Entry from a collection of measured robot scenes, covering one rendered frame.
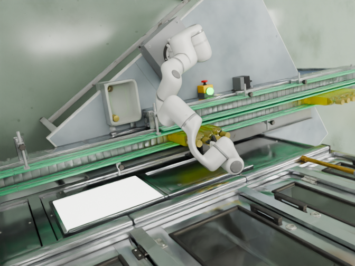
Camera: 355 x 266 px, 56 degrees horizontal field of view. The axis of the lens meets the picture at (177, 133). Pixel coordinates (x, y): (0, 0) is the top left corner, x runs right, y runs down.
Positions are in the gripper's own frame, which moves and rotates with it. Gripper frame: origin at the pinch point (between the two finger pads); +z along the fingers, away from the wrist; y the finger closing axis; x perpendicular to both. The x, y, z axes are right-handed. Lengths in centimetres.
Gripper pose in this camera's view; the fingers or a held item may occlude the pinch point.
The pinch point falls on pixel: (210, 147)
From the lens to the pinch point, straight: 154.4
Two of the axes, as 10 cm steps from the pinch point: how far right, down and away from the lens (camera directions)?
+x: -9.6, 1.7, -2.2
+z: -2.6, -2.1, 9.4
